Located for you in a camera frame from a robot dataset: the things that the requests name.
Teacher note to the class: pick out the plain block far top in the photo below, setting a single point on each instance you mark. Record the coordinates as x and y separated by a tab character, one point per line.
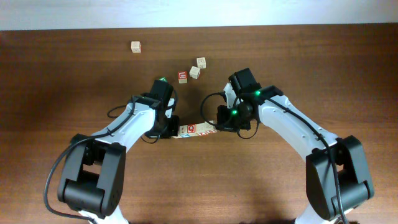
201	62

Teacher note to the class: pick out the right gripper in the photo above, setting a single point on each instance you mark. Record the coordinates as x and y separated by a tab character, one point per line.
222	124

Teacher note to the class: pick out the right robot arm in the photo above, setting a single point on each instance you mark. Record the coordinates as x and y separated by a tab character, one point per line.
338	179

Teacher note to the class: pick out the green N letter block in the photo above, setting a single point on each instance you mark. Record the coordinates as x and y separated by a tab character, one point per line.
176	133

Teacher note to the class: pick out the plain tilted wooden block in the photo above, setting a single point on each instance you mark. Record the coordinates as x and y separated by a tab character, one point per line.
194	72

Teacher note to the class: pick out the plain block red edge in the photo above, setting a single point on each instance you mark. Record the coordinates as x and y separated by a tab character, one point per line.
201	129

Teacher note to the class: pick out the plain block red side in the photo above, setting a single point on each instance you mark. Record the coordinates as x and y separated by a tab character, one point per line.
210	128

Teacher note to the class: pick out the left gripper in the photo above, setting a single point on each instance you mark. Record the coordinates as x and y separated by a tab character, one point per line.
173	130

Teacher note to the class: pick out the far left plain wooden block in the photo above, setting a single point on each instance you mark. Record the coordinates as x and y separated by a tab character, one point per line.
136	47

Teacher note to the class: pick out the red Q letter block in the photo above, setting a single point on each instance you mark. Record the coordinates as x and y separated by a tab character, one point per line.
192	130

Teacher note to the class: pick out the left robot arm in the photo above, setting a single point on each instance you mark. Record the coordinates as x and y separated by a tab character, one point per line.
92	179

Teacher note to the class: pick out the red U letter block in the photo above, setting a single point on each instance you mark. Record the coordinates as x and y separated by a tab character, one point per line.
182	77

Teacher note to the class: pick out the green B letter block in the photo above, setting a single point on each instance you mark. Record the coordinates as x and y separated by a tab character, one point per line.
163	79

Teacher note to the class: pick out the picture block blue side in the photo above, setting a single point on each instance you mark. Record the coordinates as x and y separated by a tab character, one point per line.
182	133

